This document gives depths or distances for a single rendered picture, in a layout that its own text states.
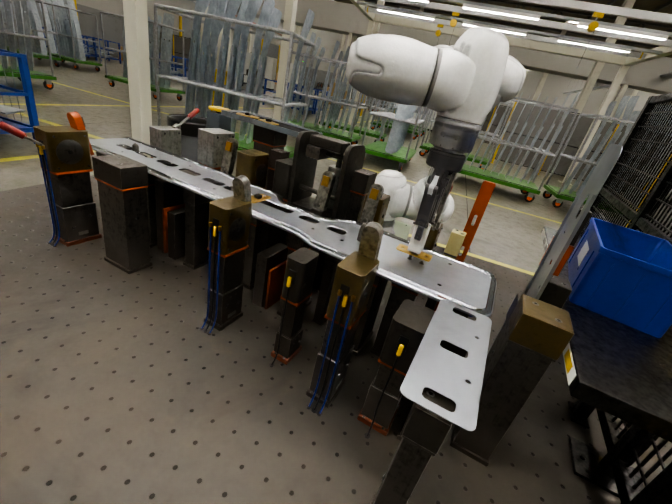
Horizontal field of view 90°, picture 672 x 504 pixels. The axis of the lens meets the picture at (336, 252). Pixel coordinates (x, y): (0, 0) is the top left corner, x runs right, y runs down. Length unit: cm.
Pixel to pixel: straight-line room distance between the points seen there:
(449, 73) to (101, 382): 91
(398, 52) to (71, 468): 89
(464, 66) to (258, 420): 78
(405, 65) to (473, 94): 13
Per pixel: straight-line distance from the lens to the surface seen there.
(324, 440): 78
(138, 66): 474
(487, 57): 72
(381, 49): 70
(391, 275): 74
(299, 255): 74
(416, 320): 66
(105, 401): 85
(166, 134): 148
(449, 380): 54
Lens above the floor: 134
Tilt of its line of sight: 26 degrees down
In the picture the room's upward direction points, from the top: 13 degrees clockwise
